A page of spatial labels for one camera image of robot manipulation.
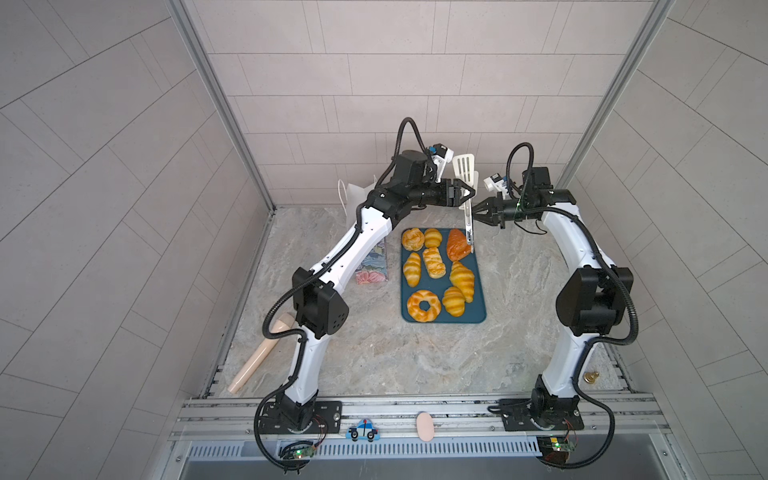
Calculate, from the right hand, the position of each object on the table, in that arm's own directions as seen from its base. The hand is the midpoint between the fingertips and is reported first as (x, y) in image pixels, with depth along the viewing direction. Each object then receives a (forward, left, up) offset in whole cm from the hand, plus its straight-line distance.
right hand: (471, 211), depth 79 cm
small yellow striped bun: (+10, +8, -22) cm, 26 cm away
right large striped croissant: (-6, 0, -23) cm, 24 cm away
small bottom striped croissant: (-13, +4, -24) cm, 28 cm away
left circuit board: (-47, +45, -24) cm, 69 cm away
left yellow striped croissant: (-1, +16, -24) cm, 28 cm away
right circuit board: (-50, -13, -29) cm, 59 cm away
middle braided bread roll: (-2, +8, -22) cm, 24 cm away
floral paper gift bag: (-3, +28, -20) cm, 34 cm away
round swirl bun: (+10, +14, -22) cm, 28 cm away
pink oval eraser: (-44, +16, -27) cm, 54 cm away
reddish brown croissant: (+6, 0, -23) cm, 24 cm away
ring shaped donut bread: (-15, +16, -25) cm, 33 cm away
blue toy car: (-44, +31, -25) cm, 59 cm away
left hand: (-1, 0, +9) cm, 9 cm away
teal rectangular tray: (-5, +7, -25) cm, 27 cm away
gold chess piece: (-36, -27, -27) cm, 52 cm away
